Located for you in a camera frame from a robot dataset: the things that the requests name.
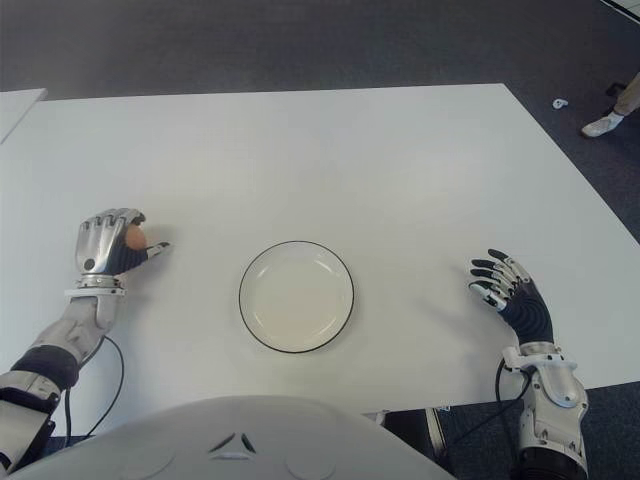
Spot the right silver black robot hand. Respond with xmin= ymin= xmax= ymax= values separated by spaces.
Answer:
xmin=467 ymin=248 xmax=555 ymax=346

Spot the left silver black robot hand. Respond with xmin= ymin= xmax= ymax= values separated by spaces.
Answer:
xmin=74 ymin=207 xmax=171 ymax=277

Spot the pale red apple with sticker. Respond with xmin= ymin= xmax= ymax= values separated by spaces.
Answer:
xmin=124 ymin=225 xmax=150 ymax=251

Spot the white plate with black rim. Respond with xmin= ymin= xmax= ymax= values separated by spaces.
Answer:
xmin=238 ymin=241 xmax=357 ymax=357

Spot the neighbouring white table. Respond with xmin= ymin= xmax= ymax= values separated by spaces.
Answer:
xmin=0 ymin=88 xmax=49 ymax=145

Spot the white shoe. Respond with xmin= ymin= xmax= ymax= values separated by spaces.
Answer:
xmin=580 ymin=112 xmax=626 ymax=138

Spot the grey robot torso shell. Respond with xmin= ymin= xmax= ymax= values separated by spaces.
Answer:
xmin=0 ymin=394 xmax=454 ymax=480

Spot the person leg in beige trousers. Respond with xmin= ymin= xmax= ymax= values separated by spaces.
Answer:
xmin=613 ymin=72 xmax=640 ymax=117

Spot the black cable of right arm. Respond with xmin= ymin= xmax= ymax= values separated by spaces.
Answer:
xmin=449 ymin=359 xmax=534 ymax=444

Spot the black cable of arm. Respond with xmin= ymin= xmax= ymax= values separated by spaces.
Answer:
xmin=449 ymin=359 xmax=534 ymax=444
xmin=62 ymin=335 xmax=125 ymax=441

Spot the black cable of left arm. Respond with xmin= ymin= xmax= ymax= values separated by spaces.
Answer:
xmin=62 ymin=335 xmax=125 ymax=441

